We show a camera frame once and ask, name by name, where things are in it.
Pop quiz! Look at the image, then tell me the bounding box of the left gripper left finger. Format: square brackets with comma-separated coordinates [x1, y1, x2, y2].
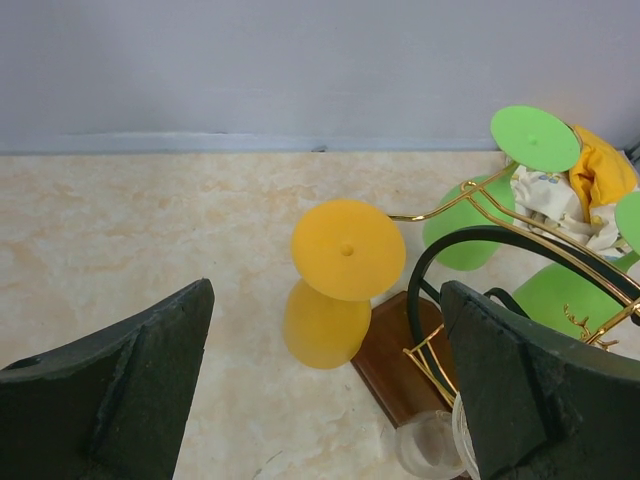
[1, 278, 215, 479]

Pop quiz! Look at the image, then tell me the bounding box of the green wine glass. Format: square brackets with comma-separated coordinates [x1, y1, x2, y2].
[423, 105, 581, 247]
[513, 191, 639, 339]

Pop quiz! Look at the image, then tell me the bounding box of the clear wine glass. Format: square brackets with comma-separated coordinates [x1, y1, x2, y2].
[395, 394, 481, 480]

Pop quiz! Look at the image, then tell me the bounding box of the orange wine glass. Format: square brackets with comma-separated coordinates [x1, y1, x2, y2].
[283, 199, 406, 370]

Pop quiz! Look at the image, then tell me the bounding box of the gold wire wine glass rack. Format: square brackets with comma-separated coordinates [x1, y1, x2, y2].
[352, 178, 639, 426]

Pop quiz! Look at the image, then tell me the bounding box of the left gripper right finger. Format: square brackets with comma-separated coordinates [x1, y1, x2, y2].
[440, 281, 639, 479]

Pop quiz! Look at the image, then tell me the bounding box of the crumpled floral yellow cloth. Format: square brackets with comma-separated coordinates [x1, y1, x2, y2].
[511, 125, 638, 260]

